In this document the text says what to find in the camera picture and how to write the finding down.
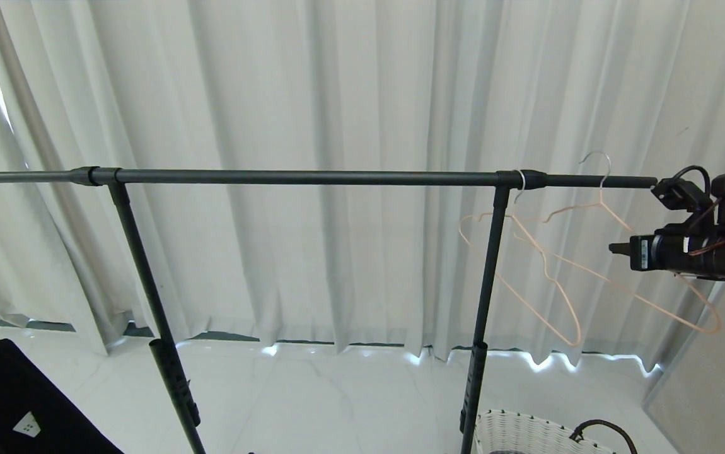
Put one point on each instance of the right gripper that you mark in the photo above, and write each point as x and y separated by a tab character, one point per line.
671	252

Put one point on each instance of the pink clothes hanger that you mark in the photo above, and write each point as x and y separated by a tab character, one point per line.
578	331
716	318

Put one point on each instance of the black garment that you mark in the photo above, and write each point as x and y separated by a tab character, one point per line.
34	397

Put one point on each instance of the white laundry basket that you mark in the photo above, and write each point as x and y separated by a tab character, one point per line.
514	435

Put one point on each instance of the black clothes rack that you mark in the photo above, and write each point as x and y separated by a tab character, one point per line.
306	177

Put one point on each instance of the white curtain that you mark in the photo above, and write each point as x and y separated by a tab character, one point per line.
337	94

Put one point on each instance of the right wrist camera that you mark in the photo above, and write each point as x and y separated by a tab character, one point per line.
681	194

